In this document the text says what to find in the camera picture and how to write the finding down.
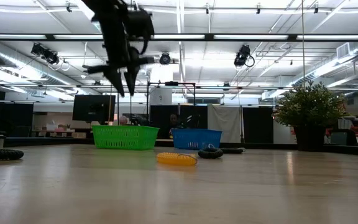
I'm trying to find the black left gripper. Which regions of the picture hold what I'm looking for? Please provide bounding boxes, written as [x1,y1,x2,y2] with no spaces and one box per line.
[82,18,155,97]

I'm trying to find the orange spring keychain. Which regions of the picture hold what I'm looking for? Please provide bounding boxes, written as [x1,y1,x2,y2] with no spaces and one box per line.
[156,152,198,167]

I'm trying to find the black spring keychain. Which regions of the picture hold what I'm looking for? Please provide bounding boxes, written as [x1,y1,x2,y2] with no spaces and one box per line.
[221,147,246,155]
[0,148,25,162]
[197,146,224,160]

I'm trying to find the black blank monitor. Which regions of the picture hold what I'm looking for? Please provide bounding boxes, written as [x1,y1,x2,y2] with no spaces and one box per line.
[72,95,117,123]

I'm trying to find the black partition panel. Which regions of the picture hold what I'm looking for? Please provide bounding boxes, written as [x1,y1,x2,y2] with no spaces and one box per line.
[242,107,275,144]
[0,102,34,138]
[150,105,209,140]

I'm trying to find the green plastic basket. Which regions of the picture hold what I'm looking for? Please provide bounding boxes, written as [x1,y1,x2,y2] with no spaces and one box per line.
[91,124,160,151]

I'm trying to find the cluttered work bench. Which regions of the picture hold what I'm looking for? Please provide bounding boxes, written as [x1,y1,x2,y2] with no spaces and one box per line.
[32,121,86,139]

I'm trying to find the blue plastic basket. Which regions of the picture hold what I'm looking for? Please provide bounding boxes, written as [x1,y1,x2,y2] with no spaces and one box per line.
[171,128,223,151]

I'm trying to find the white hanging cloth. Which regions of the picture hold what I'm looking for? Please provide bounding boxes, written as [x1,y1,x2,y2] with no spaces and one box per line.
[207,104,244,144]

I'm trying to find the potted artificial plant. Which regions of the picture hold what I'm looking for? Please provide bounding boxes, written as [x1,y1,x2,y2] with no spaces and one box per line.
[273,81,348,152]

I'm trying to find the grey equipment box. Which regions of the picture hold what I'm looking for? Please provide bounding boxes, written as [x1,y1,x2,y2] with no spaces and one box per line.
[330,129,358,146]

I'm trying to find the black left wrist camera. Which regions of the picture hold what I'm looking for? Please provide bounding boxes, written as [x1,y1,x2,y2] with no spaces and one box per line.
[126,7,155,55]

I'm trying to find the black aluminium table frame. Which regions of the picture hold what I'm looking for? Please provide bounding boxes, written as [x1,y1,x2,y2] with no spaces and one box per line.
[0,135,358,158]

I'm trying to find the silver air duct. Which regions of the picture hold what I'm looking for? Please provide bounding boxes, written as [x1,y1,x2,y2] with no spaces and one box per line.
[0,45,74,94]
[290,42,358,88]

